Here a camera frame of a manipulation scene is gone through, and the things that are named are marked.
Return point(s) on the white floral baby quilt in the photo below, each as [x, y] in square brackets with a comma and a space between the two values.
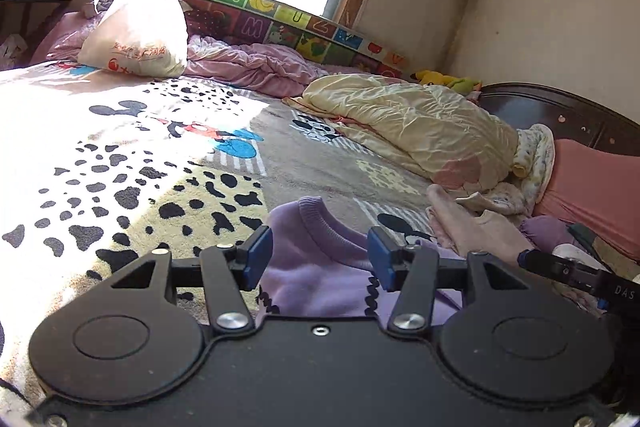
[537, 157]

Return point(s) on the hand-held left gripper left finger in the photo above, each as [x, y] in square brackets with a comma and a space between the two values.
[260, 252]

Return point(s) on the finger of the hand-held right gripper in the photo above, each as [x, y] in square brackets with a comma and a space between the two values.
[560, 268]

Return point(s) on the purple cloth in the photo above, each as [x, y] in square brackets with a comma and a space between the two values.
[545, 232]

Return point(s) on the purple sweatshirt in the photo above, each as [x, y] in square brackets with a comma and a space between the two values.
[320, 267]

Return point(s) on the grey crumpled cloth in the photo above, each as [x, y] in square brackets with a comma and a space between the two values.
[100, 4]

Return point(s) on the beige folded blanket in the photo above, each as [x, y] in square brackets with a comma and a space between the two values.
[480, 232]

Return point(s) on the colourful alphabet play mat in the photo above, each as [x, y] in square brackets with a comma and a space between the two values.
[260, 7]

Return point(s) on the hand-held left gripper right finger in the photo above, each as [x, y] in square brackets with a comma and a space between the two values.
[380, 257]

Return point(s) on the cream quilt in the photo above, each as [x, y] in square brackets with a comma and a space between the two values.
[415, 127]

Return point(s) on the crumpled pink quilt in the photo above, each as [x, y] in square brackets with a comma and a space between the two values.
[260, 67]

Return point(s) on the cartoon mouse printed blanket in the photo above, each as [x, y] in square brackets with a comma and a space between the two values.
[125, 167]

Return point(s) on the pink pillow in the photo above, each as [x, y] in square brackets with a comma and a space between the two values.
[595, 187]

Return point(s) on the green plaid cloth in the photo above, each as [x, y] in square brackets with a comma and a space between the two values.
[590, 237]

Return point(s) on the white cloth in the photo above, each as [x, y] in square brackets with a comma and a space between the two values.
[567, 251]

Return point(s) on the dark wooden headboard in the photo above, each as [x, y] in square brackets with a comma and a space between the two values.
[560, 107]

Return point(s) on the white plastic bag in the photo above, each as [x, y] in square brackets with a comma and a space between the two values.
[140, 32]

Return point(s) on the yellow plush toy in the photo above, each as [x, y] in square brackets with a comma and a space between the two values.
[432, 78]

